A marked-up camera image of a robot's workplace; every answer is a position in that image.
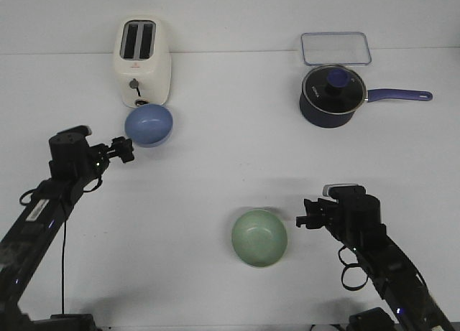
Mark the white two-slot toaster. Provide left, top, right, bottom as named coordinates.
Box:
left=113, top=15, right=172, bottom=108

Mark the blue plastic bowl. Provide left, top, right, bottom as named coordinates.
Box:
left=124, top=104, right=173, bottom=148

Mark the green plastic bowl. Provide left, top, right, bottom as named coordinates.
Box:
left=231, top=209, right=288, bottom=268

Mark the clear plastic container lid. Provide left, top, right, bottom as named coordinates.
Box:
left=300, top=32, right=372, bottom=67

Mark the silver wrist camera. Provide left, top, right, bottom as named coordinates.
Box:
left=322, top=183, right=358, bottom=199
left=58, top=125, right=92, bottom=136

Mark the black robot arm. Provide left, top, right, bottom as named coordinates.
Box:
left=1, top=126, right=134, bottom=320
left=296, top=184, right=454, bottom=330

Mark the blue saucepan with handle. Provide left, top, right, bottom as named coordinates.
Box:
left=299, top=88, right=433, bottom=129

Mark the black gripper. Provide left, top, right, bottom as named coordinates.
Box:
left=295, top=185, right=381, bottom=238
left=48, top=133, right=134, bottom=182

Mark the glass pot lid blue knob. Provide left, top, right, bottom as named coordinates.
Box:
left=301, top=65, right=367, bottom=106

